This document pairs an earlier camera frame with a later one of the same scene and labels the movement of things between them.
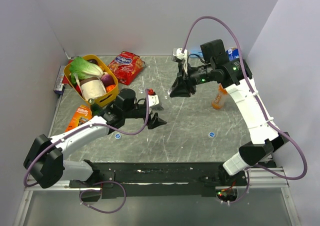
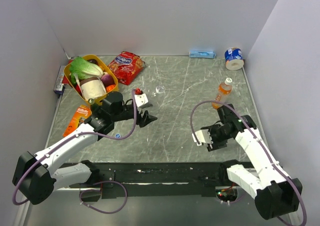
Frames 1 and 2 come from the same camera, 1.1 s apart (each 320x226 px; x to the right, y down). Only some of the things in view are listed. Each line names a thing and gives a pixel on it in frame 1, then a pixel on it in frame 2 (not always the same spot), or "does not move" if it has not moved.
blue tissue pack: x=197 y=52 does not move
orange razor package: x=82 y=114 does not move
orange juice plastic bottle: x=217 y=103 does not move
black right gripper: x=179 y=87 to x=216 y=145
